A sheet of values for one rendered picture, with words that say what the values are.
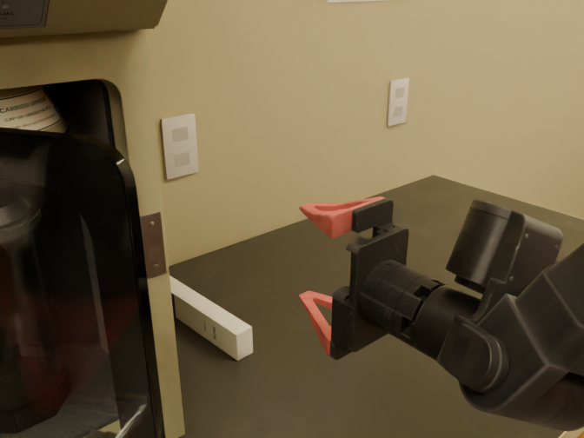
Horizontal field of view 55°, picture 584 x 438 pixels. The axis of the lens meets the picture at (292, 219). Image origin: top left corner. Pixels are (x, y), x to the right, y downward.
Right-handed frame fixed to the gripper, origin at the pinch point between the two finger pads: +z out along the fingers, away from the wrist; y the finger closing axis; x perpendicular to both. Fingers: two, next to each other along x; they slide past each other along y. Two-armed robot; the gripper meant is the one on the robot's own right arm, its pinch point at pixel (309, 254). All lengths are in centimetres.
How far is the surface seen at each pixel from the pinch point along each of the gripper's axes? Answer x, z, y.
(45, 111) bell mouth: 17.3, 16.4, 13.8
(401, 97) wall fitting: -81, 54, -3
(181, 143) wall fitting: -17, 54, -4
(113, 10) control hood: 13.6, 7.9, 22.5
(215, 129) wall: -25, 55, -2
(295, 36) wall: -46, 55, 14
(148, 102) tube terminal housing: 9.5, 12.0, 14.2
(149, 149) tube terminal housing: 9.9, 12.1, 9.8
